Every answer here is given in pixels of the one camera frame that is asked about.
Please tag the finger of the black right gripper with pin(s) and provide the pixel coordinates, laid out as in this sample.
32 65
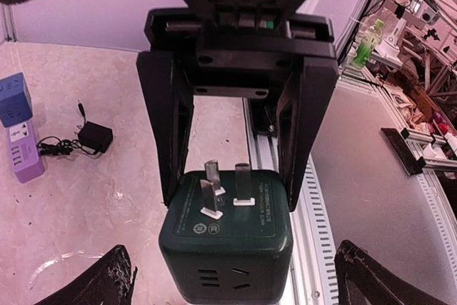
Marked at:
169 101
300 111

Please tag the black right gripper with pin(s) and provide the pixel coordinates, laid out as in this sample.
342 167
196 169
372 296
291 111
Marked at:
268 25

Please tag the green drink bottle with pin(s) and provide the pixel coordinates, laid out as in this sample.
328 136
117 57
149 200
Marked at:
369 41

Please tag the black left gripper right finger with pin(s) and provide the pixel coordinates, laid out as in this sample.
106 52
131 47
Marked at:
363 280

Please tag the black power adapter with cable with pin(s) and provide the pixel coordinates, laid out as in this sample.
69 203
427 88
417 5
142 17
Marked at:
92 139

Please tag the dark green cube socket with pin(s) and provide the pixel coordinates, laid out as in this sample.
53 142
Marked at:
241 258

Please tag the purple power strip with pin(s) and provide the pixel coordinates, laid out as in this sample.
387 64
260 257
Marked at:
26 162

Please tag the blue cube socket adapter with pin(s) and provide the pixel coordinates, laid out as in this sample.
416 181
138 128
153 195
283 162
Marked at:
15 104

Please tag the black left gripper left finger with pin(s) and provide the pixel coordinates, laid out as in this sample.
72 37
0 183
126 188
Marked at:
110 280

